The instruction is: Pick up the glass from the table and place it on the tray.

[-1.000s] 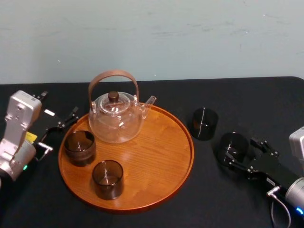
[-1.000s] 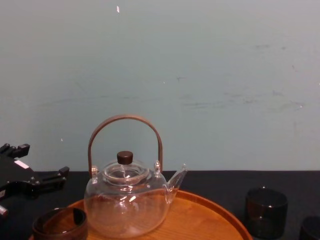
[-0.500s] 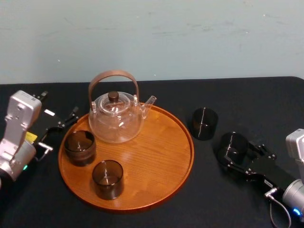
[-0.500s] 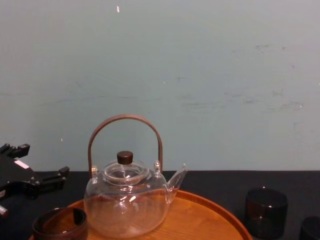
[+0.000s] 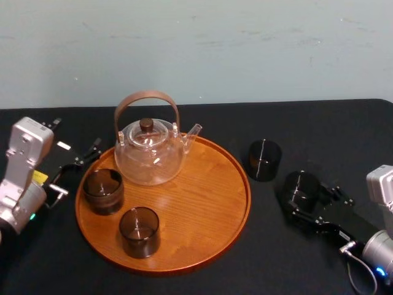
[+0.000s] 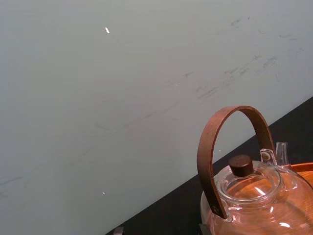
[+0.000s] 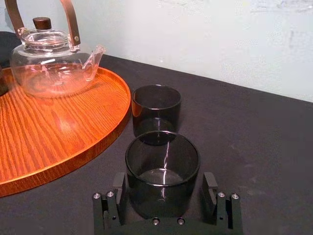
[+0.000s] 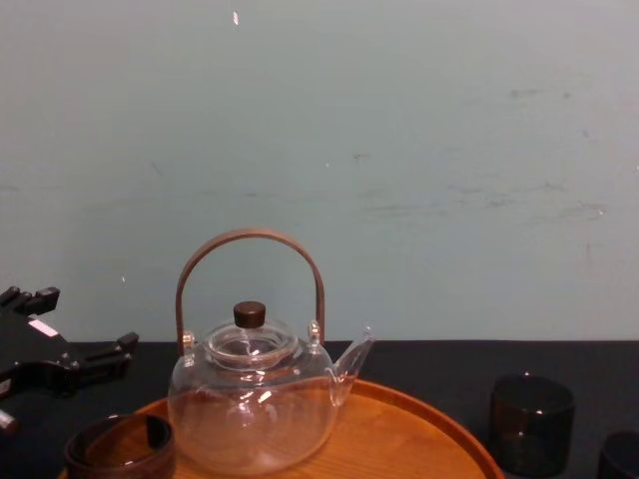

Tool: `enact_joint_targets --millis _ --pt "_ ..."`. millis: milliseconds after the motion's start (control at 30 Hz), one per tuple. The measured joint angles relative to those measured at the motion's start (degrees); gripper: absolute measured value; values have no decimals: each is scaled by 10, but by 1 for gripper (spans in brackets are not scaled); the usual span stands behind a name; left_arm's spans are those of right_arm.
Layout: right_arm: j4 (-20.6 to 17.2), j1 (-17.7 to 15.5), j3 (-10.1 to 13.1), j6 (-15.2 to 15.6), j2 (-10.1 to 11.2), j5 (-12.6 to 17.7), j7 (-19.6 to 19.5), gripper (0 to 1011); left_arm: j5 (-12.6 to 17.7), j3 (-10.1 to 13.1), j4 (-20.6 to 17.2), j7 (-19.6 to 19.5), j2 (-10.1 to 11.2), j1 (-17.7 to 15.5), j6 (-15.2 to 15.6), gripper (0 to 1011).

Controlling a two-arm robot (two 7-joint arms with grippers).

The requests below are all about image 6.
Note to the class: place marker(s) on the round wooden tray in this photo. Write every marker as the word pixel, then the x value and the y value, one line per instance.
pixel 305 171

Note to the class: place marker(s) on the black table cloth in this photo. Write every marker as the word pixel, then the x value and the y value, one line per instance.
pixel 176 208

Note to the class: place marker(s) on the glass teapot lid, wooden knob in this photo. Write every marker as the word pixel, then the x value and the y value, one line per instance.
pixel 240 166

